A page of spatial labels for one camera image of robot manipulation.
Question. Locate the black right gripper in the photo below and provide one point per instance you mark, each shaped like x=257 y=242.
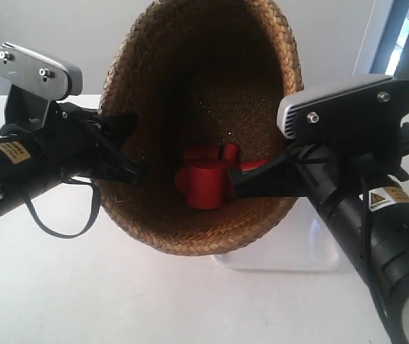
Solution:
x=359 y=173

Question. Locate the red cylinder top right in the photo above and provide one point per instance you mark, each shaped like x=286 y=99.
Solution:
x=230 y=152

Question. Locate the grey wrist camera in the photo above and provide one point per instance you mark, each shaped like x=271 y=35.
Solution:
x=343 y=109
x=47 y=77

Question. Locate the brown woven wicker basket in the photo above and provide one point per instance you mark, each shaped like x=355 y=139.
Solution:
x=199 y=73

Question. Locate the red cylinder top left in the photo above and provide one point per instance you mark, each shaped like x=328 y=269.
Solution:
x=201 y=152

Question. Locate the window with dark frame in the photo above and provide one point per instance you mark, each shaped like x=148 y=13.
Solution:
x=392 y=42

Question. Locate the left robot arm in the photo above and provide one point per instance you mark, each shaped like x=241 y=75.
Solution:
x=23 y=177

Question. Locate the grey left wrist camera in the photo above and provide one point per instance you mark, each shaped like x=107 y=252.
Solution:
x=47 y=77

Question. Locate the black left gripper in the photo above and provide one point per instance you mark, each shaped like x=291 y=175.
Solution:
x=74 y=139

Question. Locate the red cylinder bottom right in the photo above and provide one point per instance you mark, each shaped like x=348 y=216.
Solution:
x=251 y=165

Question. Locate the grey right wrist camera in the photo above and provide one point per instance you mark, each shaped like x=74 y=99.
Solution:
x=343 y=109

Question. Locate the red cylinder upright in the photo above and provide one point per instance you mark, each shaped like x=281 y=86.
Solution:
x=203 y=183

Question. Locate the white rectangular plastic tray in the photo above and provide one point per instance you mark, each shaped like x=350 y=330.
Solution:
x=299 y=243

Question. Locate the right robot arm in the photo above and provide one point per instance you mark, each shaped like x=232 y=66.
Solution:
x=377 y=245

